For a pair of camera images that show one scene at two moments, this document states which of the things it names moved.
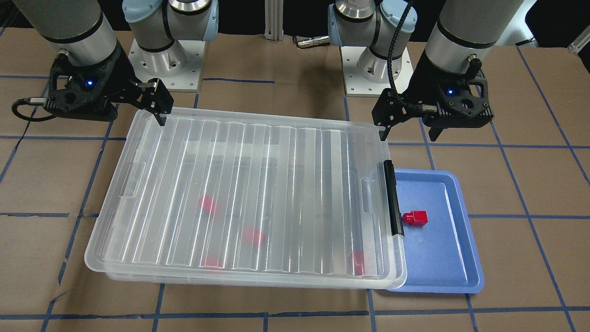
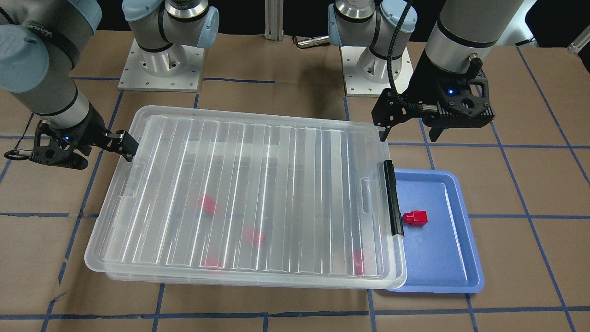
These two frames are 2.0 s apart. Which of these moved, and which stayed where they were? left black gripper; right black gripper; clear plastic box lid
Moved: right black gripper
Stayed: left black gripper; clear plastic box lid
